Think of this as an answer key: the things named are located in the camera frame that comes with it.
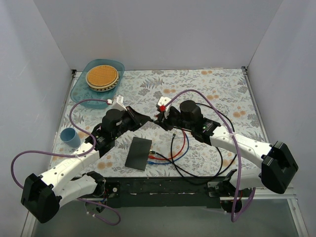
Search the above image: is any short black coax cable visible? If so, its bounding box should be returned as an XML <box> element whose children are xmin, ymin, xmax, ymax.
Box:
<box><xmin>171</xmin><ymin>102</ymin><xmax>237</xmax><ymax>178</ymax></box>

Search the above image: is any red ethernet cable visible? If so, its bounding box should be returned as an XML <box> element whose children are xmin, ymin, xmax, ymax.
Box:
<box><xmin>149</xmin><ymin>130</ymin><xmax>187</xmax><ymax>161</ymax></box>

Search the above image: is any black network switch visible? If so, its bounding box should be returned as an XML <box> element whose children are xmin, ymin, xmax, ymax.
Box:
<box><xmin>125</xmin><ymin>137</ymin><xmax>152</xmax><ymax>171</ymax></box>

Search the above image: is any blue ethernet cable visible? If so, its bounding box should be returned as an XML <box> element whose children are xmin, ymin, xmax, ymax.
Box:
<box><xmin>147</xmin><ymin>135</ymin><xmax>190</xmax><ymax>165</ymax></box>

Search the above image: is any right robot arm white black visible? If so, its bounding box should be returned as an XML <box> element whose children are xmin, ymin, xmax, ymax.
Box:
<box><xmin>155</xmin><ymin>97</ymin><xmax>298</xmax><ymax>196</ymax></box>

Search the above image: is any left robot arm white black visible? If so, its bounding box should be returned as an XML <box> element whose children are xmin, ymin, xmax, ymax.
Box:
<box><xmin>21</xmin><ymin>106</ymin><xmax>151</xmax><ymax>223</ymax></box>

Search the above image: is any floral patterned table mat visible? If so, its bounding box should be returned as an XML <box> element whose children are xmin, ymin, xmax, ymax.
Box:
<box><xmin>47</xmin><ymin>68</ymin><xmax>275</xmax><ymax>178</ymax></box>

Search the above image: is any blue transparent plastic tray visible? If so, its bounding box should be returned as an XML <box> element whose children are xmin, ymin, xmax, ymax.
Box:
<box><xmin>71</xmin><ymin>59</ymin><xmax>124</xmax><ymax>109</ymax></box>

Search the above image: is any woven orange round basket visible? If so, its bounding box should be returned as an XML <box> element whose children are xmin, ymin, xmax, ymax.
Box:
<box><xmin>85</xmin><ymin>65</ymin><xmax>119</xmax><ymax>92</ymax></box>

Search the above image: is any small blue plastic cup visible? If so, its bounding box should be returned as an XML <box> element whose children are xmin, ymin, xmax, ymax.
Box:
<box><xmin>60</xmin><ymin>127</ymin><xmax>81</xmax><ymax>148</ymax></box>

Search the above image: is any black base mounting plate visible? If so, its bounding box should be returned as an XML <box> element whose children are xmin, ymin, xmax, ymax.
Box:
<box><xmin>105</xmin><ymin>176</ymin><xmax>236</xmax><ymax>208</ymax></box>

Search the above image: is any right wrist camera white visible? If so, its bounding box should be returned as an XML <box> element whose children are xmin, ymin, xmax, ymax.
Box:
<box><xmin>156</xmin><ymin>96</ymin><xmax>177</xmax><ymax>119</ymax></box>

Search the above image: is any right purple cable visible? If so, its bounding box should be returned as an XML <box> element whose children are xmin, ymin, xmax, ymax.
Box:
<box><xmin>165</xmin><ymin>89</ymin><xmax>256</xmax><ymax>223</ymax></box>

